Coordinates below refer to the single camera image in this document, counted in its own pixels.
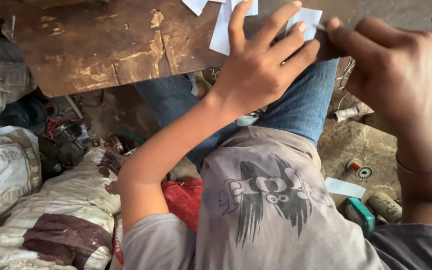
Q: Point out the white sack with brown print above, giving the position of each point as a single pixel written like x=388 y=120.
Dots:
x=2 y=168

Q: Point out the person's right hand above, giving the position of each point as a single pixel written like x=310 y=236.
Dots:
x=399 y=75

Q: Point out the grey round plastic disc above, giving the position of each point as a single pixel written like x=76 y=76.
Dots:
x=364 y=173

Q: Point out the teal plastic tool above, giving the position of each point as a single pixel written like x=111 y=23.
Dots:
x=360 y=214

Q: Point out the blue jeans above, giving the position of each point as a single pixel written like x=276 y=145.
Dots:
x=294 y=105

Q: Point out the white paper sheet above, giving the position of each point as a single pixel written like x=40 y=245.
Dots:
x=345 y=188

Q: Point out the white paper offcut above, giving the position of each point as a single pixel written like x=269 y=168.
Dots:
x=251 y=9
x=195 y=5

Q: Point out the heap of motor parts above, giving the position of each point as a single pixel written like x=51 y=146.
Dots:
x=58 y=138

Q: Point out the thin metal bangle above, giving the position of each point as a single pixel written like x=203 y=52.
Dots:
x=426 y=172

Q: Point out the small white paper rectangle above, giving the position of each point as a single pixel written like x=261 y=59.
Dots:
x=311 y=18

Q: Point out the dirty grey cylinder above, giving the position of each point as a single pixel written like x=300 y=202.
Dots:
x=385 y=207

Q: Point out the long white paper strip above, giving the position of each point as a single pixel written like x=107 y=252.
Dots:
x=220 y=30

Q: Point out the grey printed t-shirt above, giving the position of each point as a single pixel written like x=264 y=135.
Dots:
x=276 y=243

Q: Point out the red mesh bag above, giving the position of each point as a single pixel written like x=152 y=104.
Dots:
x=184 y=202

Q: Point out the white thread spool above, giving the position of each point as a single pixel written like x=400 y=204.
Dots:
x=345 y=113

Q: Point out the person's left hand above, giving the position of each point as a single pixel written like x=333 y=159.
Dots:
x=253 y=75

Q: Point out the worn brown wooden board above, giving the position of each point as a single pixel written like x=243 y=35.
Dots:
x=107 y=41

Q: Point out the white sack with maroon patches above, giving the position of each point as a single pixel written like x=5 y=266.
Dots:
x=62 y=210

